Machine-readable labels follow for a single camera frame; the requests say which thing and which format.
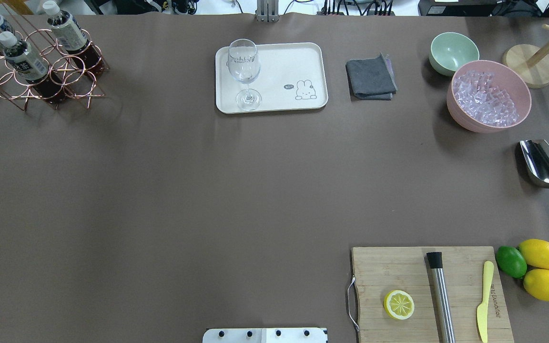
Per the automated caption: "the copper wire bottle basket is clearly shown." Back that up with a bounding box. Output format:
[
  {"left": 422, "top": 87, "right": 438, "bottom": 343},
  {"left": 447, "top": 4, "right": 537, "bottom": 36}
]
[{"left": 0, "top": 0, "right": 109, "bottom": 111}]

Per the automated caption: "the tea bottle front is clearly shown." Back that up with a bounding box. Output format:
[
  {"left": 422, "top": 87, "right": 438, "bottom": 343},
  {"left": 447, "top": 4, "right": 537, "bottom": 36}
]
[{"left": 0, "top": 32, "right": 67, "bottom": 104}]

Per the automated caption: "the white rabbit tray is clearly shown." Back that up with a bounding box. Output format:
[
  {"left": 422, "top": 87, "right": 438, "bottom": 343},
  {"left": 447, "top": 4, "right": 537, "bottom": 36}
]
[{"left": 215, "top": 42, "right": 328, "bottom": 114}]

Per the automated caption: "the wine glass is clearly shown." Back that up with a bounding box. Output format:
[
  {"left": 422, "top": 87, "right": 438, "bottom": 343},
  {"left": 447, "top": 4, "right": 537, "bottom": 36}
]
[{"left": 227, "top": 39, "right": 261, "bottom": 111}]

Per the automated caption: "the grey folded cloth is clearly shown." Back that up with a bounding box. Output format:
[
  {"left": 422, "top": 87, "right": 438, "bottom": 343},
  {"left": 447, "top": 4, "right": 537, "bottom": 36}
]
[{"left": 345, "top": 53, "right": 398, "bottom": 101}]

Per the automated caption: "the wooden cutting board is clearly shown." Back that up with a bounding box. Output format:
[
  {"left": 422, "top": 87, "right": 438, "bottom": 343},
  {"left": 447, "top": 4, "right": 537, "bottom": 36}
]
[{"left": 351, "top": 247, "right": 495, "bottom": 343}]

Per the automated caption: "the lemon half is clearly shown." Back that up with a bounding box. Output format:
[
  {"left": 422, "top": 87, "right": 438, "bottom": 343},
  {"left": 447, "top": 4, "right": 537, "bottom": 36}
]
[{"left": 383, "top": 290, "right": 415, "bottom": 321}]

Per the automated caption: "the green bowl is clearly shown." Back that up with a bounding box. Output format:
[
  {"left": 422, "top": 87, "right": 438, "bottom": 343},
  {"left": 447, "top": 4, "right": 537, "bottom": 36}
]
[{"left": 429, "top": 32, "right": 480, "bottom": 76}]

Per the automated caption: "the pink bowl with ice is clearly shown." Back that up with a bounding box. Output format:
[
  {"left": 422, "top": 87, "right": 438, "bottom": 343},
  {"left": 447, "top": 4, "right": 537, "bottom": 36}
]
[{"left": 447, "top": 60, "right": 532, "bottom": 133}]

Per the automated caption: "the steel muddler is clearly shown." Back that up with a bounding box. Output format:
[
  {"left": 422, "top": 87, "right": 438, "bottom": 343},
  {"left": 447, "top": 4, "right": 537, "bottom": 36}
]
[{"left": 426, "top": 252, "right": 456, "bottom": 343}]

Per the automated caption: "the green lime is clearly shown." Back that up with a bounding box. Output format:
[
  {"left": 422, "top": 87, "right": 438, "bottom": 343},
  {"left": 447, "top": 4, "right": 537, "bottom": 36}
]
[{"left": 495, "top": 246, "right": 528, "bottom": 279}]

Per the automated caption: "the yellow plastic knife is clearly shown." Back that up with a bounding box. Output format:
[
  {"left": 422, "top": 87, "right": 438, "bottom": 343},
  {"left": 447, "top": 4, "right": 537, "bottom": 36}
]
[{"left": 476, "top": 261, "right": 494, "bottom": 343}]

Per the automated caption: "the steel ice scoop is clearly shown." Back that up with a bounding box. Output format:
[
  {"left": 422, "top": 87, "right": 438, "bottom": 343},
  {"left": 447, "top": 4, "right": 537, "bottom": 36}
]
[{"left": 519, "top": 139, "right": 549, "bottom": 189}]

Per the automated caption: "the yellow lemon upper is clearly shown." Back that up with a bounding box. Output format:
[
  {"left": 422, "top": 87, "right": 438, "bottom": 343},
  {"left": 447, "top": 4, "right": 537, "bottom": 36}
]
[{"left": 517, "top": 239, "right": 549, "bottom": 270}]

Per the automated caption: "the yellow lemon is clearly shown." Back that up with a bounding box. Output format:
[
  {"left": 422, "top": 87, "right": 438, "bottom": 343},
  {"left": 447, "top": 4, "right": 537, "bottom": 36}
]
[
  {"left": 523, "top": 269, "right": 549, "bottom": 302},
  {"left": 517, "top": 239, "right": 549, "bottom": 270}
]

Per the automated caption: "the wooden cup stand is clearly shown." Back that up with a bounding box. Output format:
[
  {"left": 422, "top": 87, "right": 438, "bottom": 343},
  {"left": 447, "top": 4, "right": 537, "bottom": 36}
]
[{"left": 502, "top": 24, "right": 549, "bottom": 89}]

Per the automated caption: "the yellow lemon lower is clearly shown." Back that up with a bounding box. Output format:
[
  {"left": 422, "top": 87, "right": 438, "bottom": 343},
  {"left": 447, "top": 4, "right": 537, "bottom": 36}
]
[{"left": 523, "top": 269, "right": 549, "bottom": 302}]

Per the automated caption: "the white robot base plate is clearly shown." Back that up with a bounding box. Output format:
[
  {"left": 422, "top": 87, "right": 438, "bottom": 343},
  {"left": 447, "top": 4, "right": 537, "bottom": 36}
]
[{"left": 202, "top": 327, "right": 328, "bottom": 343}]

